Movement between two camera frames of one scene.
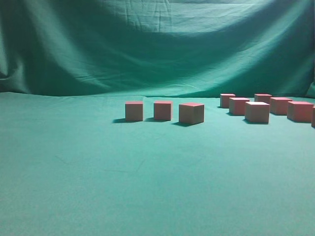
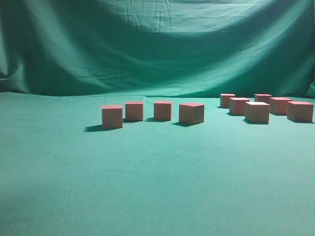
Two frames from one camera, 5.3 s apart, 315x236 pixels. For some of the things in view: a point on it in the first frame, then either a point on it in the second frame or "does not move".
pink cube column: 313,117 -> 112,116
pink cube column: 163,110 does not move
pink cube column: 236,105 does not move
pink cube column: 257,112 does not move
